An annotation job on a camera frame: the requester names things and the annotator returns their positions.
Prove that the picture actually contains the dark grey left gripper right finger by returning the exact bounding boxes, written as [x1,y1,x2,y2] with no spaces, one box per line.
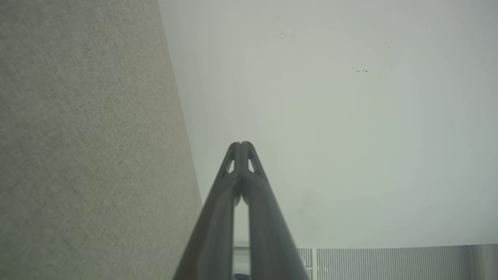
[241,141,310,280]

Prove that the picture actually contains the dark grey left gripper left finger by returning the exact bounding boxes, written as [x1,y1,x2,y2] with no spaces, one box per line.
[173,142,242,280]

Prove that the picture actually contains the white ribbed panel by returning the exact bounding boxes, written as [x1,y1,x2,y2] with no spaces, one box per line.
[297,244,498,280]

